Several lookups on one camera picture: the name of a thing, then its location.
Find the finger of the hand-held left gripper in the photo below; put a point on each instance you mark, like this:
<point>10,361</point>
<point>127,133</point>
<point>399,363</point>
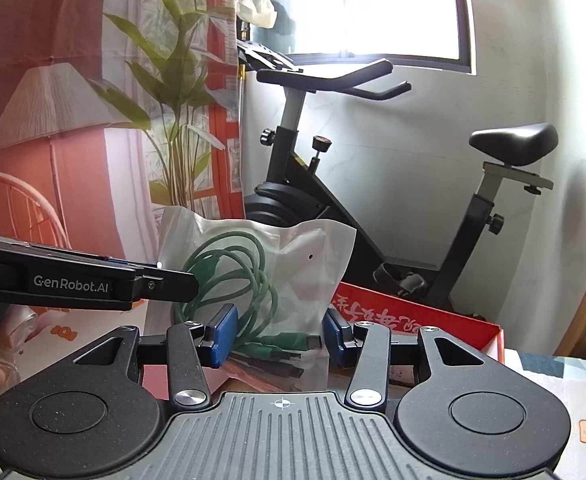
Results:
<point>173,286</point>
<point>73,252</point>

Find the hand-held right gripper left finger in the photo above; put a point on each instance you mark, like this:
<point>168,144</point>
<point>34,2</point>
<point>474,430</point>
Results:
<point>222,335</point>

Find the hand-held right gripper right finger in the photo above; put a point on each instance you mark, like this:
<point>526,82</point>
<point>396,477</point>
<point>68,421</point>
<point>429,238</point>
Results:
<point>334,341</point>

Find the white plastic bag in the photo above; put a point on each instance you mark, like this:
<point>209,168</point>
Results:
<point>318,260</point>

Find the red cardboard box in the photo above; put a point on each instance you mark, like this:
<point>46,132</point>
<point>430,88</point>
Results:
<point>423,320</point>

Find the black exercise bike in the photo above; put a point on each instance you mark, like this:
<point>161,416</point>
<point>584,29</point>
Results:
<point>293,195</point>

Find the white cloth bundle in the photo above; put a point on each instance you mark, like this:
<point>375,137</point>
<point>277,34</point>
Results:
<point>255,9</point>

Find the window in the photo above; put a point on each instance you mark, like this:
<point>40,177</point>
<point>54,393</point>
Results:
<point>398,10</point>

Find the printed wall cloth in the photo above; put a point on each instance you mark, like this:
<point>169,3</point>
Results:
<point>48,60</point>

